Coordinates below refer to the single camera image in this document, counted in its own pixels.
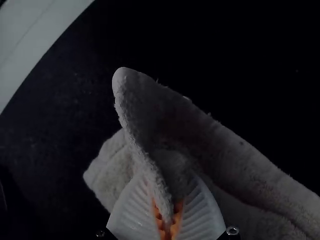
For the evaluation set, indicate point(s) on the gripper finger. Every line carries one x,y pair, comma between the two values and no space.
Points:
200,217
132,215

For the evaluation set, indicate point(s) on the pale towel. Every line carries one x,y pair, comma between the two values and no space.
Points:
200,150

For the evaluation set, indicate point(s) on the black mat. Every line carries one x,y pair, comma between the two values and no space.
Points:
225,37

